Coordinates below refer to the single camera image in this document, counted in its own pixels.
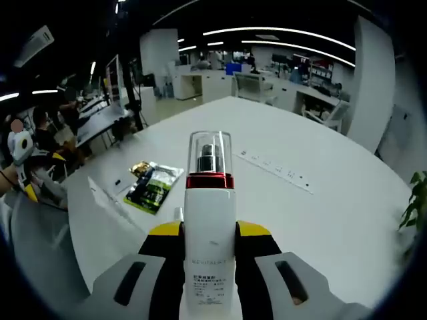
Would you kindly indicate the green black skincare sachet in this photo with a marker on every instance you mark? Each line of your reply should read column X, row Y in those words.
column 153, row 193

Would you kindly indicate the ceiling air conditioner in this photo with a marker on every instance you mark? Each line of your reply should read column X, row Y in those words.
column 35, row 45

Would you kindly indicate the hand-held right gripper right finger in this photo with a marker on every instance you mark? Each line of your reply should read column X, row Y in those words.
column 253, row 273

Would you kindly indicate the ceiling light strip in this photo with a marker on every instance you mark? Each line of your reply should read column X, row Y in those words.
column 253, row 42
column 233, row 30

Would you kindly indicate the storage shelf rack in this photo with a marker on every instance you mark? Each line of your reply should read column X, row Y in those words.
column 320, row 71

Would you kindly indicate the potted green plant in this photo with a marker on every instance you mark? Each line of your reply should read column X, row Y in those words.
column 415, row 206

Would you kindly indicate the blue storage bin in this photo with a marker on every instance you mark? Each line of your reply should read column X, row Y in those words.
column 233, row 69

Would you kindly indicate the black laptop stand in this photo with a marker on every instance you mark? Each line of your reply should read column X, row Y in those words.
column 134, row 96

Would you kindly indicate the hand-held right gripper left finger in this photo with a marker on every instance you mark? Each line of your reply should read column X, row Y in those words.
column 156, row 266

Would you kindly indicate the white office counter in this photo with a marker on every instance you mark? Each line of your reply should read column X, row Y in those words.
column 213, row 85

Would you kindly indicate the white skincare bottle red collar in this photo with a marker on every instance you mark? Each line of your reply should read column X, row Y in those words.
column 208, row 216

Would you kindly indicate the white table socket strip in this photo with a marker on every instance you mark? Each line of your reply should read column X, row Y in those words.
column 277, row 171

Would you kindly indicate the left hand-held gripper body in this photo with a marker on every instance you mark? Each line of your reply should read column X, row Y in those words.
column 21, row 146

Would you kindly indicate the small clear skincare sachet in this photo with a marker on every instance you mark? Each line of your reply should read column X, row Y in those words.
column 121, row 186

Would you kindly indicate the white side desk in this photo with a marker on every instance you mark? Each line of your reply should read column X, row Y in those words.
column 100, row 116

